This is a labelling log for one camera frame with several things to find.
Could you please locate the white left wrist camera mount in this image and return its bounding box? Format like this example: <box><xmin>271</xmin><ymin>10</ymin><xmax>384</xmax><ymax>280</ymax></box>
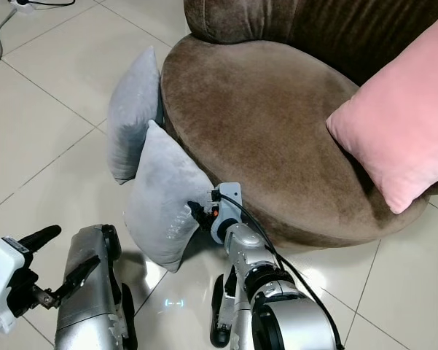
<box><xmin>0</xmin><ymin>237</ymin><xmax>28</xmax><ymax>319</ymax></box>

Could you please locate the black plugged-in cable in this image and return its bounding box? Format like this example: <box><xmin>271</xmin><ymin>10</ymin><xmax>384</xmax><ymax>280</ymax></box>
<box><xmin>22</xmin><ymin>0</ymin><xmax>97</xmax><ymax>8</ymax></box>

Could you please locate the silver black robot right leg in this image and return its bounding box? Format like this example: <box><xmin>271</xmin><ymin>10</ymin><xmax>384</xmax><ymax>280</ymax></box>
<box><xmin>208</xmin><ymin>252</ymin><xmax>256</xmax><ymax>350</ymax></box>

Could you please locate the grey velvet pillow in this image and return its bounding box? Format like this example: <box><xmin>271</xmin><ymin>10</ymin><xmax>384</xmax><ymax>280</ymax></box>
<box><xmin>106</xmin><ymin>46</ymin><xmax>165</xmax><ymax>183</ymax></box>
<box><xmin>124</xmin><ymin>119</ymin><xmax>216</xmax><ymax>273</ymax></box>

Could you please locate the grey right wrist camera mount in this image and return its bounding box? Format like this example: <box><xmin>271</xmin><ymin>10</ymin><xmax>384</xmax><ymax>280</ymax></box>
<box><xmin>208</xmin><ymin>182</ymin><xmax>243</xmax><ymax>245</ymax></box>

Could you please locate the brown sofa back cushion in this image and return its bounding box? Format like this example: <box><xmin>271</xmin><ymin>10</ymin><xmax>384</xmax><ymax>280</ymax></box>
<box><xmin>184</xmin><ymin>0</ymin><xmax>438</xmax><ymax>87</ymax></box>

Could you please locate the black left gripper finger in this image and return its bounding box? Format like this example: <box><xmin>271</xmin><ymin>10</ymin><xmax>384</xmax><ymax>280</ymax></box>
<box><xmin>20</xmin><ymin>225</ymin><xmax>63</xmax><ymax>252</ymax></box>
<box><xmin>52</xmin><ymin>254</ymin><xmax>102</xmax><ymax>304</ymax></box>

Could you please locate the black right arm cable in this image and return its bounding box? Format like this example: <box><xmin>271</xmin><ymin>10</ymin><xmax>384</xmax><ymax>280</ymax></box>
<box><xmin>211</xmin><ymin>190</ymin><xmax>348</xmax><ymax>350</ymax></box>

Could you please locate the white power strip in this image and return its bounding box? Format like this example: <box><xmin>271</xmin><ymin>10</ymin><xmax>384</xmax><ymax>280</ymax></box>
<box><xmin>11</xmin><ymin>0</ymin><xmax>39</xmax><ymax>15</ymax></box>

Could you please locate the silver robot left leg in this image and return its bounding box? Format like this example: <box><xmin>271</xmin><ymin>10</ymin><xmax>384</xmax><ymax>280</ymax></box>
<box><xmin>54</xmin><ymin>224</ymin><xmax>141</xmax><ymax>350</ymax></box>

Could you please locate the brown velvet round sofa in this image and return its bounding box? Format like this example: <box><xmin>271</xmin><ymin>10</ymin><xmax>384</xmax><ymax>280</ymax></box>
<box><xmin>160</xmin><ymin>0</ymin><xmax>438</xmax><ymax>249</ymax></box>

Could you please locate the pink velvet pillow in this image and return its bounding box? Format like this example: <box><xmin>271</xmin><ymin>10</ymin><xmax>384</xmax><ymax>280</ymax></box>
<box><xmin>326</xmin><ymin>26</ymin><xmax>438</xmax><ymax>214</ymax></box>

